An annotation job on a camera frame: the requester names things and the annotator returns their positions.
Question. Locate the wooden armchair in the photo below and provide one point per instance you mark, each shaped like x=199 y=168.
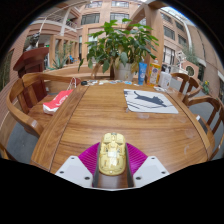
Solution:
x=213 y=113
x=186 y=83
x=3 y=151
x=95 y=70
x=20 y=115

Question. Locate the yellow dish soap bottle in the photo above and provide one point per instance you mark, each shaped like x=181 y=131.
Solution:
x=154 y=75

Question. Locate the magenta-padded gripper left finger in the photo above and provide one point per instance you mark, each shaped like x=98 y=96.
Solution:
x=75 y=170

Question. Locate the dark wooden pedestal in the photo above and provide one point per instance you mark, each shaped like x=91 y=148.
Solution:
x=31 y=61

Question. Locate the spiky agave plant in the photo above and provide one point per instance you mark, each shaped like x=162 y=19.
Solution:
x=60 y=62

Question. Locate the red and white bag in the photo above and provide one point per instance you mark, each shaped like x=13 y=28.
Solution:
x=56 y=102

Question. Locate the yellow computer mouse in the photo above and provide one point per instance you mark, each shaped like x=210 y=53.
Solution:
x=112 y=156

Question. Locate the dark bust statue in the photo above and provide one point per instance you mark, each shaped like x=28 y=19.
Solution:
x=33 y=41

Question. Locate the yellow flowering potted plant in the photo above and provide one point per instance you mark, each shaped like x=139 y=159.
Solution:
x=206 y=87

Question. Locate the leafy plant in white pot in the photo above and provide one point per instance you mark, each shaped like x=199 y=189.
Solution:
x=123 y=43

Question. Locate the grey cat-print mouse pad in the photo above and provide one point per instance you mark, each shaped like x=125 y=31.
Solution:
x=150 y=103

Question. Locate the long wooden planter box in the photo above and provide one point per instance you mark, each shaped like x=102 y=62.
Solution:
x=66 y=70

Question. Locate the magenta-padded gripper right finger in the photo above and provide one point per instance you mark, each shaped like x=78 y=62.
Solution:
x=150 y=170

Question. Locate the blue tube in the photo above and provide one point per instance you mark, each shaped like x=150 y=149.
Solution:
x=142 y=74

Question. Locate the white pump bottle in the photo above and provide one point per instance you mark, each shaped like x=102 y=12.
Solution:
x=165 y=80

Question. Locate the white abstract sculpture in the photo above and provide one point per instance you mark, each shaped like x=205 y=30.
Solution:
x=181 y=56

